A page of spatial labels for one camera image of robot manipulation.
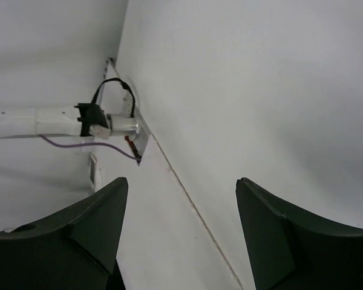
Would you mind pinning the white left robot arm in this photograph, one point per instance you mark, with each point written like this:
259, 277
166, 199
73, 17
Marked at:
80, 120

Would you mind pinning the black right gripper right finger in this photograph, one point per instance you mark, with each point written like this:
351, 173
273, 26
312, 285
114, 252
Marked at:
292, 248

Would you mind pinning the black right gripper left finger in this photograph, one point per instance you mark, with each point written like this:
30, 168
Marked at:
74, 248

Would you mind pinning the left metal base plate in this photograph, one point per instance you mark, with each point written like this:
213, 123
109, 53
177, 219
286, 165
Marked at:
138, 142

